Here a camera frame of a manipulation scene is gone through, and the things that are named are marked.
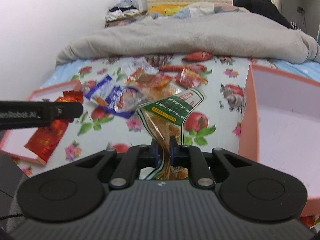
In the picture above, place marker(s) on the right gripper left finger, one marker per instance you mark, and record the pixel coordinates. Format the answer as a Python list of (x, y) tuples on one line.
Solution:
[(154, 153)]

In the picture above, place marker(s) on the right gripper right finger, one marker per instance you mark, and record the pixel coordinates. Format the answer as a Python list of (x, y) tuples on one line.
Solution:
[(174, 150)]

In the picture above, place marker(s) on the green white snack packet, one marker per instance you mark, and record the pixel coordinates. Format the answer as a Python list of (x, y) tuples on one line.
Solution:
[(167, 118)]

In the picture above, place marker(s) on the red foil snack packet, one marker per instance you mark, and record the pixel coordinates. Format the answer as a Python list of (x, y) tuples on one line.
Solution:
[(45, 140)]

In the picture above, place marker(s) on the orange red snack pouch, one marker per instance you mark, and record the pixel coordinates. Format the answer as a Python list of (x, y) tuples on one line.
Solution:
[(198, 56)]

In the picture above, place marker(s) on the pink box lid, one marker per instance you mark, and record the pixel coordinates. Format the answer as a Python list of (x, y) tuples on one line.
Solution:
[(13, 141)]

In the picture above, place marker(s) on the blue white snack packet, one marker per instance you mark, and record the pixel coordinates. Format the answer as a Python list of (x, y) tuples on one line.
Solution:
[(116, 99)]

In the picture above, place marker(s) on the red orange snack packet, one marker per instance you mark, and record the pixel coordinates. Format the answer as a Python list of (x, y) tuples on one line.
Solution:
[(190, 79)]

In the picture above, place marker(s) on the pink cardboard box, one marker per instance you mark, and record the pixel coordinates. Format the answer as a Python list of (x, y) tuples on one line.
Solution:
[(280, 126)]

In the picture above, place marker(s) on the grey quilt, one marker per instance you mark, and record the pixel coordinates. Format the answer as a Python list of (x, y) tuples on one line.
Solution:
[(241, 34)]

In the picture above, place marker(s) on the yellow pillow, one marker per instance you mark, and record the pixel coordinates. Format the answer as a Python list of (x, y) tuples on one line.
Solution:
[(166, 9)]

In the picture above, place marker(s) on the cardboard box with clothes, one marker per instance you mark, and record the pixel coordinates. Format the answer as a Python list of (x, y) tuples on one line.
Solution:
[(123, 13)]

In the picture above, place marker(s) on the white bottle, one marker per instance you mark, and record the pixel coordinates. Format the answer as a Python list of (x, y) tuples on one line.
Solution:
[(142, 5)]

